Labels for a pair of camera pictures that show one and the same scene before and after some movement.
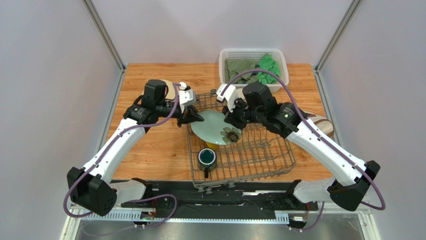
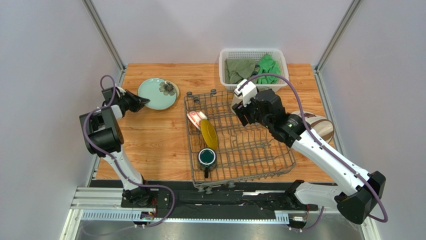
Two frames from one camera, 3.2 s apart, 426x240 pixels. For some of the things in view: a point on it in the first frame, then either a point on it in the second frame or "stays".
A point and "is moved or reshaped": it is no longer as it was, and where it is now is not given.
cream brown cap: [324, 125] stays
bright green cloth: [266, 62] stays
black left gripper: [190, 115] → [136, 103]
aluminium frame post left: [106, 40] stays
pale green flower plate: [214, 129] is moved or reshaped
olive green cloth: [234, 66] stays
